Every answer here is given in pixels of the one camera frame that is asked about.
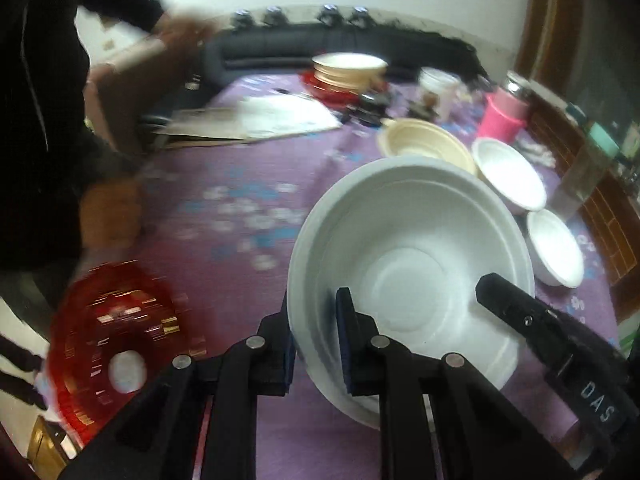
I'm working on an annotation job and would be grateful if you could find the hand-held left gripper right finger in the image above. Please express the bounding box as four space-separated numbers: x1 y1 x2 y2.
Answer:
335 287 583 480

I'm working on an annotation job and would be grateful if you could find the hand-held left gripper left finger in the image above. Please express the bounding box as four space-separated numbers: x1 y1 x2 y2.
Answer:
59 287 297 480

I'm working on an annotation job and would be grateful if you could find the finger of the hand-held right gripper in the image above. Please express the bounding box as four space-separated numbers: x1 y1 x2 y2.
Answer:
474 273 577 372

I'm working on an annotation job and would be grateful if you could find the large white foam bowl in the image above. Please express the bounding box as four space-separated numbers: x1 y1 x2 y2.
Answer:
287 156 536 431

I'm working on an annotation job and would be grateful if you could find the medium white foam bowl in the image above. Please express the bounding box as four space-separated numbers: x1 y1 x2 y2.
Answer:
471 137 548 212

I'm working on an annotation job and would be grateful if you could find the small white foam bowl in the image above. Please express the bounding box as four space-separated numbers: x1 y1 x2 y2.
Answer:
526 208 586 288

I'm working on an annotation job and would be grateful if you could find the clear glass bottle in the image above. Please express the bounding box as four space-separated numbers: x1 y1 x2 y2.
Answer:
550 120 621 221

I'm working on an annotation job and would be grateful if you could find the white glove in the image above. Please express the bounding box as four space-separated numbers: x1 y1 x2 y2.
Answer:
517 137 556 166

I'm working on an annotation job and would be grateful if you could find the pink knit-sleeved flask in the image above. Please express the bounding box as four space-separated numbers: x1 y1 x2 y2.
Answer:
480 72 533 143

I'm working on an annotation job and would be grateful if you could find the white plastic jar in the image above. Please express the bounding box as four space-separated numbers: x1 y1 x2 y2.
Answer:
417 67 461 121

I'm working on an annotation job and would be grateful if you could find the open paper notebook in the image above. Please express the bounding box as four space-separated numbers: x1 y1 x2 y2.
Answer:
150 92 343 148

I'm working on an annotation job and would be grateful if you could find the black electric motor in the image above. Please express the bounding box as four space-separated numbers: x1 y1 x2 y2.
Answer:
345 91 396 128

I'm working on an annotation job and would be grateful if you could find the wooden door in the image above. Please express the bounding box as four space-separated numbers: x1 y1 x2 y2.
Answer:
515 0 588 86

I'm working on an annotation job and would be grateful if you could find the black sofa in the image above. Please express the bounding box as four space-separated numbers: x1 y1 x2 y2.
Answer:
200 27 481 92

